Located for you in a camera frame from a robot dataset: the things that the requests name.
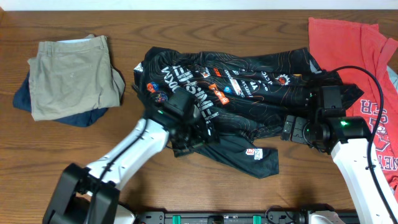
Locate black cycling jersey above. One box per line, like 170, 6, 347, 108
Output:
134, 47, 363, 179

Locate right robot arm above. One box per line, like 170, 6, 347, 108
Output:
281, 115, 397, 223

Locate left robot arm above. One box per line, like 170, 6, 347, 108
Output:
42, 110, 218, 223

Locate red printed t-shirt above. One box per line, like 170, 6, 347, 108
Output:
308, 17, 397, 194

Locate folded khaki shorts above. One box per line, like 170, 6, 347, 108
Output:
28, 35, 125, 121

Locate folded navy blue garment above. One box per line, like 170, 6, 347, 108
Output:
13, 63, 125, 127

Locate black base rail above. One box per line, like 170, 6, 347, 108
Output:
133, 203, 361, 224

